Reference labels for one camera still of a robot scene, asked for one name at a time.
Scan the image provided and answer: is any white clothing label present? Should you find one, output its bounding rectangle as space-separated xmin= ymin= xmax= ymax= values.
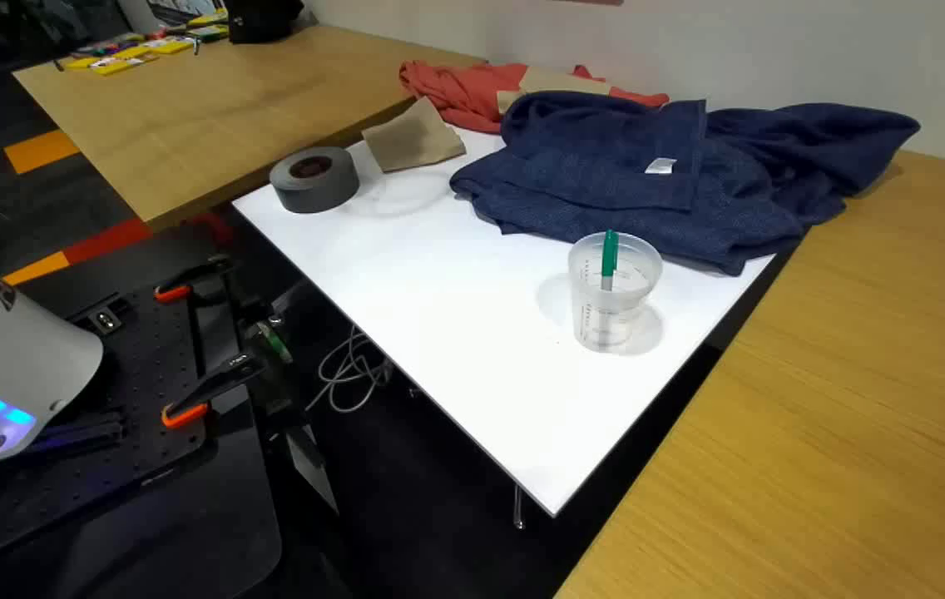
xmin=645 ymin=157 xmax=678 ymax=175

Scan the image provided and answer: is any lower orange-handled clamp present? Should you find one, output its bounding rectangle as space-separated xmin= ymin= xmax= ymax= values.
xmin=159 ymin=354 xmax=262 ymax=433

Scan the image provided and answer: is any upper orange-handled clamp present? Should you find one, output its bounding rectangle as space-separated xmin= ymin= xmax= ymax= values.
xmin=153 ymin=256 xmax=229 ymax=307

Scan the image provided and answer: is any tan folded cloth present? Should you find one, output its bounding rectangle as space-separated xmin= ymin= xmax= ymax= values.
xmin=364 ymin=97 xmax=467 ymax=173

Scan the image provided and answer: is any yellow marker box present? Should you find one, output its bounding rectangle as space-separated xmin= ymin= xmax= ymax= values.
xmin=57 ymin=34 xmax=200 ymax=76

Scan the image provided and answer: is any green marker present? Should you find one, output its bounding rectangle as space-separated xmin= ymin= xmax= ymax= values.
xmin=600 ymin=229 xmax=620 ymax=294

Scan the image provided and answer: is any red cloth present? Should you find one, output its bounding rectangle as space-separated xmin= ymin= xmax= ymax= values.
xmin=401 ymin=61 xmax=670 ymax=132

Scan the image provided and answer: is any white cable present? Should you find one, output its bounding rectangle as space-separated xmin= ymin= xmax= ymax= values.
xmin=302 ymin=327 xmax=396 ymax=418

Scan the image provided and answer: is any orange-handled clamp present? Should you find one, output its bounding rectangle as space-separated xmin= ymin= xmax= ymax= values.
xmin=153 ymin=256 xmax=229 ymax=307
xmin=159 ymin=354 xmax=262 ymax=433

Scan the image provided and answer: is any clear plastic measuring cup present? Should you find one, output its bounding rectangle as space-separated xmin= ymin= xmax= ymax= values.
xmin=570 ymin=232 xmax=664 ymax=355

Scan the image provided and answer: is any dark blue cloth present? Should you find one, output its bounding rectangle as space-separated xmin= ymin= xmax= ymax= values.
xmin=451 ymin=92 xmax=922 ymax=276

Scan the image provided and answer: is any black bag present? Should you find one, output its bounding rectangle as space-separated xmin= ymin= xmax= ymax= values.
xmin=225 ymin=0 xmax=302 ymax=42

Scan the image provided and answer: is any grey duct tape roll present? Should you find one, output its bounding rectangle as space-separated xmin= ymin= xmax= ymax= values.
xmin=269 ymin=147 xmax=360 ymax=213

